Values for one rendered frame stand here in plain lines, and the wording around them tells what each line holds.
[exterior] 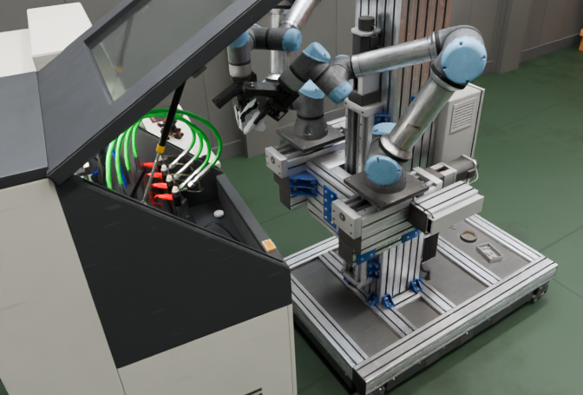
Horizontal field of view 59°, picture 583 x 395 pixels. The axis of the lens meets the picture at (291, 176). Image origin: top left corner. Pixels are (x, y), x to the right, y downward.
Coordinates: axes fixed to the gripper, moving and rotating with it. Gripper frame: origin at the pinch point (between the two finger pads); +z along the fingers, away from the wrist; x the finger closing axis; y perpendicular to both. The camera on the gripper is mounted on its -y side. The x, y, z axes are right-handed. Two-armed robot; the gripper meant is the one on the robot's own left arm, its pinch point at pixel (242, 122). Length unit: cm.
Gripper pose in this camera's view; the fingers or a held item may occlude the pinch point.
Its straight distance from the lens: 170.7
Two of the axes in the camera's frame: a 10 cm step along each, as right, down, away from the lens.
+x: -2.3, -6.9, 6.9
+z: -6.8, 6.2, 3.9
